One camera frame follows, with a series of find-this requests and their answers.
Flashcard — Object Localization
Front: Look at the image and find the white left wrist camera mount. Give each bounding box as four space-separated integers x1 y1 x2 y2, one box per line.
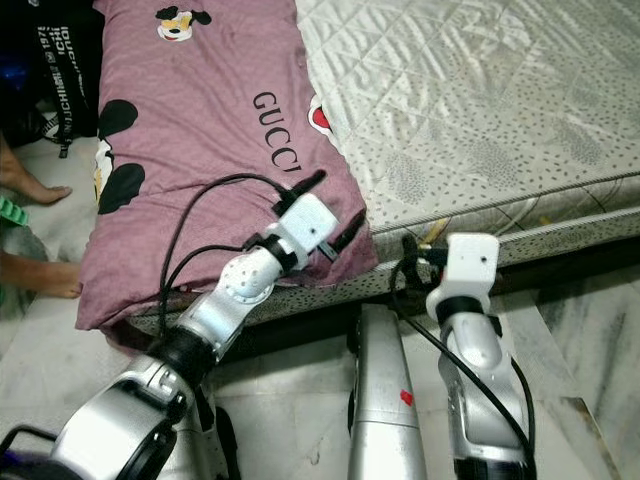
280 195 341 263

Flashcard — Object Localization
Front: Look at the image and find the green slipper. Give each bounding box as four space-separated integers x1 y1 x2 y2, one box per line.
0 195 29 227

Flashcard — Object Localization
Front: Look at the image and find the person's bare foot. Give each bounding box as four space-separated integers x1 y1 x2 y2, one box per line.
0 140 73 206
0 250 83 299

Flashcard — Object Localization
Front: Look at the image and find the purple Mickey print blanket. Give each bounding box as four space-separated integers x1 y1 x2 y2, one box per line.
75 0 381 336

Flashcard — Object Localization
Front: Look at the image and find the white grey patterned mattress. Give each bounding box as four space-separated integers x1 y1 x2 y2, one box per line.
130 0 640 336

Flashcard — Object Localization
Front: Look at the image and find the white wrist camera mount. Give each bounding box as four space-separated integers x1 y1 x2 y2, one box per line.
442 233 501 306
280 195 341 263

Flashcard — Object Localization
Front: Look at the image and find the short black left arm cable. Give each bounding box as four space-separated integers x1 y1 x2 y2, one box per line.
165 243 261 331

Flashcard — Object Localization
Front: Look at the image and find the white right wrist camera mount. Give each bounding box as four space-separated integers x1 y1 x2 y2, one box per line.
442 233 501 306

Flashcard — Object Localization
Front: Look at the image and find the purple bucket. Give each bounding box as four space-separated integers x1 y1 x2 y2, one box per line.
0 450 61 480

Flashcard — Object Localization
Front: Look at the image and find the silver right robot leg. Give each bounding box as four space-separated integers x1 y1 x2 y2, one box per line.
345 303 431 480

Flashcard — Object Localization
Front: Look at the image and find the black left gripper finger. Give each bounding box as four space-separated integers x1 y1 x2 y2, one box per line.
325 212 366 263
285 170 329 201

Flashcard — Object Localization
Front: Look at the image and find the black bag with printed strap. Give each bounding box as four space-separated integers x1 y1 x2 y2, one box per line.
5 0 106 161

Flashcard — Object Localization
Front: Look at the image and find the long black left arm cable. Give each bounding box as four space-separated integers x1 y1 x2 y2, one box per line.
165 173 296 336

